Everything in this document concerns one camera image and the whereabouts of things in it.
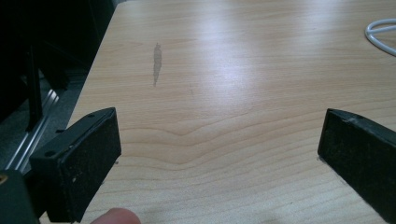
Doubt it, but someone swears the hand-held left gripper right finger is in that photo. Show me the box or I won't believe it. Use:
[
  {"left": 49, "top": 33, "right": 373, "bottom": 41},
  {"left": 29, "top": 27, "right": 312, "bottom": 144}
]
[{"left": 317, "top": 107, "right": 396, "bottom": 224}]

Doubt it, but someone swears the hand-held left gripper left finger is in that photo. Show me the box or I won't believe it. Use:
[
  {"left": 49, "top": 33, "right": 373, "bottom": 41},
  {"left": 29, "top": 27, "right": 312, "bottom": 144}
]
[{"left": 28, "top": 106, "right": 122, "bottom": 223}]

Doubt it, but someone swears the white wire stand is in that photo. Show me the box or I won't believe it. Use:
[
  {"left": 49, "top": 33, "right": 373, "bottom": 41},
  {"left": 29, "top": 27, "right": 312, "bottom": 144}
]
[{"left": 364, "top": 18, "right": 396, "bottom": 58}]

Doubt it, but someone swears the metal floor rail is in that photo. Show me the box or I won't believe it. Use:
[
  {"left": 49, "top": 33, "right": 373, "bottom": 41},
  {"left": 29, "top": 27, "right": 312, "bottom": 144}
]
[{"left": 5, "top": 89, "right": 60, "bottom": 173}]

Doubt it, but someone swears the black stand leg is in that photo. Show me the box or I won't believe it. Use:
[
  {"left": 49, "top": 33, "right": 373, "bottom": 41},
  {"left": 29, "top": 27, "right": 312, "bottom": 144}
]
[{"left": 24, "top": 43, "right": 44, "bottom": 133}]

